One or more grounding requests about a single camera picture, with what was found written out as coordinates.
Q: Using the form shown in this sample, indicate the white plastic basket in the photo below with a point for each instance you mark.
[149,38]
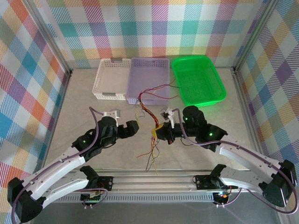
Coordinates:
[109,77]

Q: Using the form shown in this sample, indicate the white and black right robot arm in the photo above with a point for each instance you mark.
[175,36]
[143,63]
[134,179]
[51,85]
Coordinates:
[247,151]

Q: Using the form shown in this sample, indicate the green controller board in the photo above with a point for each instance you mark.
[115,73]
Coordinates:
[92,199]

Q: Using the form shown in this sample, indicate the aluminium frame post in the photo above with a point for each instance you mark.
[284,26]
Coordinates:
[255,35]
[50,35]

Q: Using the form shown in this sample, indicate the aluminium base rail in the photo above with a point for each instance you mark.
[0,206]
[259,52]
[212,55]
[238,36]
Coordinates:
[151,184]

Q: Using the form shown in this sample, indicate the purple plastic basket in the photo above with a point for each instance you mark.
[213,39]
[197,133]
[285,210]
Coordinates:
[149,74]

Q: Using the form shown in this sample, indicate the aluminium frame side rail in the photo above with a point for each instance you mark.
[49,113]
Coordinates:
[61,105]
[245,105]

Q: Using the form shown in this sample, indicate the controller board with orange plug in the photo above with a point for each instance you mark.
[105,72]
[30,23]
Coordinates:
[222,196]

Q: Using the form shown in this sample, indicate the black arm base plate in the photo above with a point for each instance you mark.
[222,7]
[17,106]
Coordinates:
[106,183]
[203,183]

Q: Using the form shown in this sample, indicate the green plastic basket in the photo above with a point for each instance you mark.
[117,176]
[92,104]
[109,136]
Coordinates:
[198,81]

